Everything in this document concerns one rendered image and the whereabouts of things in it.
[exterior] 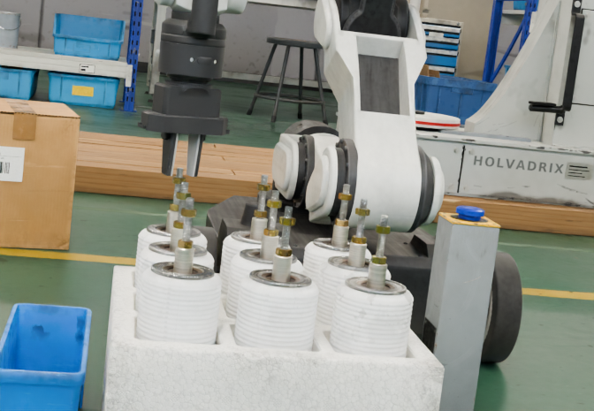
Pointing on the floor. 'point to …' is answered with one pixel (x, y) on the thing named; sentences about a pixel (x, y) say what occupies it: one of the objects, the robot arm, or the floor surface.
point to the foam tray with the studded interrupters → (255, 370)
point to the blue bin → (44, 358)
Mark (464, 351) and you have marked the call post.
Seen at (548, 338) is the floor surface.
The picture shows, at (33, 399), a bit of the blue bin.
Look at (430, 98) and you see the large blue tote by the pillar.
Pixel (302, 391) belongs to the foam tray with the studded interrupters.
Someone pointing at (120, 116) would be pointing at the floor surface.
